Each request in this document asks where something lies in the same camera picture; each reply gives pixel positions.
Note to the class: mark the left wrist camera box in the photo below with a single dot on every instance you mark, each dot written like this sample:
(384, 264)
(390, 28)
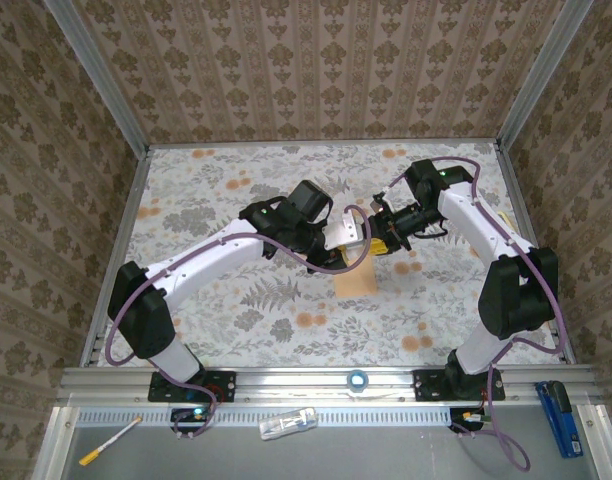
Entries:
(346, 230)

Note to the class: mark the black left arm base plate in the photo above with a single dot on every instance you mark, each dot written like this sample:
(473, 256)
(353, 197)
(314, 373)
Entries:
(226, 387)

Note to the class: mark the clear plastic packet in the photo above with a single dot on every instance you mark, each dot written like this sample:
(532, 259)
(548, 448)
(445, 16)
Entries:
(288, 422)

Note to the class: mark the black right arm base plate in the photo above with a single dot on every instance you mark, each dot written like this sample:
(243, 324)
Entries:
(423, 387)

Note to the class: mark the grey metal shelf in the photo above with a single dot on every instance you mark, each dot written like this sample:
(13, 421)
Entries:
(336, 457)

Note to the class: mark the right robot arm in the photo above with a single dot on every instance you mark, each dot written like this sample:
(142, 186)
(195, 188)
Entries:
(486, 230)

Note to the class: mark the tan paper envelope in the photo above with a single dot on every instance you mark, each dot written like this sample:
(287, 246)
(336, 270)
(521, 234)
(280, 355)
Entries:
(358, 282)

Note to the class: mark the white pen yellow cap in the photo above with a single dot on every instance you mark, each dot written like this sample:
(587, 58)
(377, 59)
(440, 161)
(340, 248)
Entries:
(111, 440)

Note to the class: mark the small tape roll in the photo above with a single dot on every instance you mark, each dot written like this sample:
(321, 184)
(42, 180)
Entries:
(357, 380)

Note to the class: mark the floral print tablecloth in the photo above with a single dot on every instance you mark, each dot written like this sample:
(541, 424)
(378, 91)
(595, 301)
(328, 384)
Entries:
(286, 325)

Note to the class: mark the aluminium table side rail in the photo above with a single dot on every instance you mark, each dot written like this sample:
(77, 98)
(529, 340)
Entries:
(516, 187)
(133, 200)

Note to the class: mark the aluminium mounting rail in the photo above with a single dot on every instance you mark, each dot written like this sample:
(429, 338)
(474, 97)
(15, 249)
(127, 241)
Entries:
(296, 382)

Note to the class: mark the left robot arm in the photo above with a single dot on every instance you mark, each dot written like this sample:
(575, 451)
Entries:
(201, 260)

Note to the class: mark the aluminium frame post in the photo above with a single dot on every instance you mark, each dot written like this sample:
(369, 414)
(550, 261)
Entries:
(96, 75)
(546, 70)

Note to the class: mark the small black controller board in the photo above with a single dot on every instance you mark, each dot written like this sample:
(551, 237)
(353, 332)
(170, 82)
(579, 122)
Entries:
(188, 419)
(468, 417)

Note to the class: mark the blue stapler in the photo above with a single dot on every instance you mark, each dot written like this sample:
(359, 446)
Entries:
(558, 420)

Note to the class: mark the beige calculator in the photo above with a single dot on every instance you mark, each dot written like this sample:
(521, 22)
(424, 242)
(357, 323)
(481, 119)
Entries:
(505, 220)

